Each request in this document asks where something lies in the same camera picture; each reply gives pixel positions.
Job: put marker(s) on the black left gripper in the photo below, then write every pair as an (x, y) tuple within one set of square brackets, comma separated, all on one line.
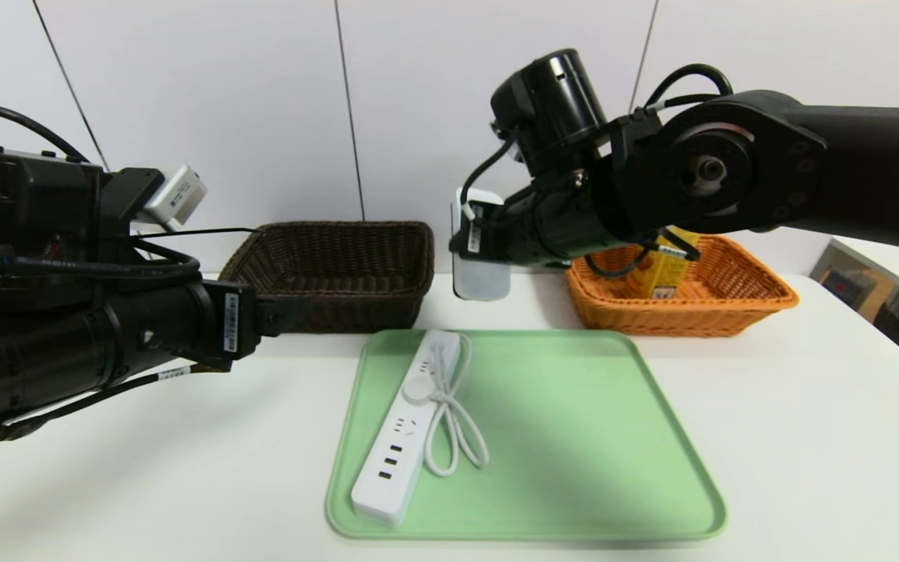
[(233, 321)]

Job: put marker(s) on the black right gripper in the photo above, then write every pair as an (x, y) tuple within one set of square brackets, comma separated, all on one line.
[(474, 232)]

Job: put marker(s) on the white oblong case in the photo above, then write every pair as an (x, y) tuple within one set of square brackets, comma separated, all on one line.
[(481, 281)]

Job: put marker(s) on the yellow hexagonal snack box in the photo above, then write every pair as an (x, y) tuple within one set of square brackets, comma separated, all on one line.
[(664, 269)]

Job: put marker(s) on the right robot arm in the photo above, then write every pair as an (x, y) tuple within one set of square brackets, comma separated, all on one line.
[(808, 172)]

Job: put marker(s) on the dark brown wicker basket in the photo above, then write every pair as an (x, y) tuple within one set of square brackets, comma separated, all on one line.
[(371, 297)]

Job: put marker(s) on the orange wicker basket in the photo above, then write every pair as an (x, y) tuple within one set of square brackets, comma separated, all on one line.
[(730, 312)]

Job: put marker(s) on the light green plastic tray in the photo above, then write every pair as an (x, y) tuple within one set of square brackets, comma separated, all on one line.
[(574, 468)]

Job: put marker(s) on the small black box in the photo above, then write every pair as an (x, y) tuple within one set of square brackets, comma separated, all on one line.
[(841, 290)]

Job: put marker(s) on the white side table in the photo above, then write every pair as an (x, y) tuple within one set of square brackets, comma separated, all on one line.
[(886, 269)]

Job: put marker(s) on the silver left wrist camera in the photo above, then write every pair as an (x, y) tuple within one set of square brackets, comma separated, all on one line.
[(176, 195)]

